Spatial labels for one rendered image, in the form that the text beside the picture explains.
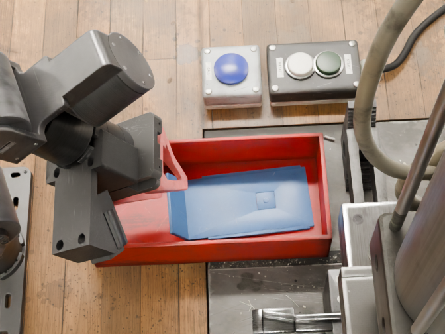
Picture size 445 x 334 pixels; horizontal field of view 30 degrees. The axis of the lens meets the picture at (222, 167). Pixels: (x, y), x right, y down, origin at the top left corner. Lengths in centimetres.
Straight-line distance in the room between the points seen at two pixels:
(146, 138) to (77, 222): 11
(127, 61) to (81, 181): 12
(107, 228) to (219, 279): 20
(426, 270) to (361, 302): 17
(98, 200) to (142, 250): 14
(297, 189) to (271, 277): 10
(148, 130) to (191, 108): 21
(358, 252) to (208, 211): 30
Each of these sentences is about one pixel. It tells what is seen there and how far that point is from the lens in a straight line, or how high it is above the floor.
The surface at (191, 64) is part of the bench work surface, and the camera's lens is 100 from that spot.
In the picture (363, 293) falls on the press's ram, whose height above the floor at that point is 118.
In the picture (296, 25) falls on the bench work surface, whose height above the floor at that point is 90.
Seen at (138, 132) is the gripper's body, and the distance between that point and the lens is 78.
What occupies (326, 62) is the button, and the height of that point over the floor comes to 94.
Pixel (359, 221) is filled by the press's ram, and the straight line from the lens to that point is 66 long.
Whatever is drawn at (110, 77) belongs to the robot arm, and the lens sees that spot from 67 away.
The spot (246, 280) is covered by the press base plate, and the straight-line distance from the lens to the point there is 89.
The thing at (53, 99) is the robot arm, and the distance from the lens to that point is 68.
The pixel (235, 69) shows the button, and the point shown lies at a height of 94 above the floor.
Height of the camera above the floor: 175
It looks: 65 degrees down
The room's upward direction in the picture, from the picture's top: 6 degrees counter-clockwise
